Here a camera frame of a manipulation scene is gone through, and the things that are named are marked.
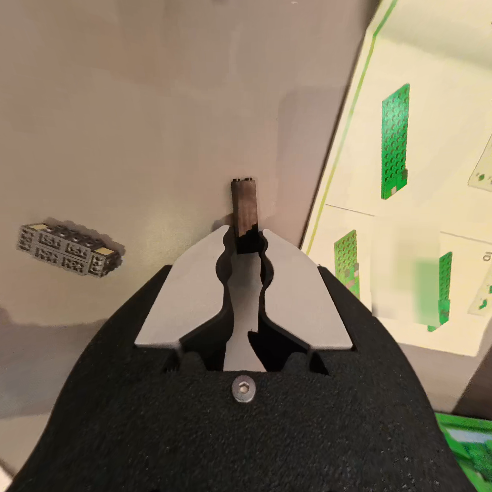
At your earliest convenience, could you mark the grey toy brick assembly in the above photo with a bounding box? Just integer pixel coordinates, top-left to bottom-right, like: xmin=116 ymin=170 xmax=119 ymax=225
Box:
xmin=16 ymin=218 xmax=126 ymax=279

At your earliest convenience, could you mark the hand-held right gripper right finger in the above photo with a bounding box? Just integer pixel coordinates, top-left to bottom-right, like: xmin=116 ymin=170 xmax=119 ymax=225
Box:
xmin=247 ymin=229 xmax=355 ymax=372

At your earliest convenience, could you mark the toy brick instruction booklet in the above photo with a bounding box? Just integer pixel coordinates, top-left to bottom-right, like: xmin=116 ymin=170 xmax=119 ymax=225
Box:
xmin=300 ymin=0 xmax=492 ymax=359

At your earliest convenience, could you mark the green cardboard box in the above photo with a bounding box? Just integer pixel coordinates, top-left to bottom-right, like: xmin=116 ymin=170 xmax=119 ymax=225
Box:
xmin=434 ymin=411 xmax=492 ymax=486

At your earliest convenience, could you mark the long black toy brick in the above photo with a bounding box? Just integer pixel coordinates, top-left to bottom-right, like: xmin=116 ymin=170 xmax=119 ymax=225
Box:
xmin=231 ymin=178 xmax=259 ymax=255

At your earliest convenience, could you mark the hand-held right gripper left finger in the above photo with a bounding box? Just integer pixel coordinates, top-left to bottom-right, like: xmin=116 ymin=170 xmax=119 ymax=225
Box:
xmin=134 ymin=225 xmax=236 ymax=372

